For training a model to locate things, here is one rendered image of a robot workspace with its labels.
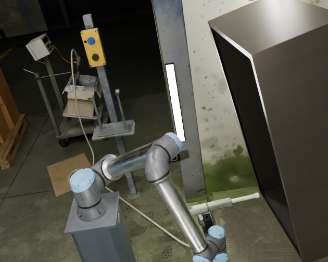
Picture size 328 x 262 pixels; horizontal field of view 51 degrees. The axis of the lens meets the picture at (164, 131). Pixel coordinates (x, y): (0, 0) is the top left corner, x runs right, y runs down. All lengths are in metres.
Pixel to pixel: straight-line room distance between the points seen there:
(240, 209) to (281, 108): 1.64
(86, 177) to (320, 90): 1.31
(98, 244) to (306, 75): 1.52
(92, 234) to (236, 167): 1.32
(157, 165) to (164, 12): 1.10
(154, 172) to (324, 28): 0.89
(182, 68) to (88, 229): 1.22
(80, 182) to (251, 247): 1.31
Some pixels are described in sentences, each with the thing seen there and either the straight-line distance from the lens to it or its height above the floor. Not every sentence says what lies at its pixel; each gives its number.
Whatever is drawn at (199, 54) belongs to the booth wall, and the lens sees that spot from 2.40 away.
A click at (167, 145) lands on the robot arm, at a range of 1.64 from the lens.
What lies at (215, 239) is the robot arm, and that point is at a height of 0.64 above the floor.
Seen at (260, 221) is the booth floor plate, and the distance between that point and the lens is 2.80.
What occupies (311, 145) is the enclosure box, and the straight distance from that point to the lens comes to 1.53.
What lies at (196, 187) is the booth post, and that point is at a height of 0.16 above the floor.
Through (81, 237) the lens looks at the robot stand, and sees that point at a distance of 2.18.
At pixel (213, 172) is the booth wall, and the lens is 2.87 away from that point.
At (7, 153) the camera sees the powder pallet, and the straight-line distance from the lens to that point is 4.39.
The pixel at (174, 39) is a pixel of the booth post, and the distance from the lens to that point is 2.35.
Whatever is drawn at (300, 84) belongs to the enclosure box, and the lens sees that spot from 1.37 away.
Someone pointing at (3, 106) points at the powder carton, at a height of 0.46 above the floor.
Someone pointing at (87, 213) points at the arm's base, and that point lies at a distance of 2.13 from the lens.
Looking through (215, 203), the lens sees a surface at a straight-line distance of 2.19.
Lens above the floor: 2.03
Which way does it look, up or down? 29 degrees down
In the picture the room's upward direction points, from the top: 10 degrees counter-clockwise
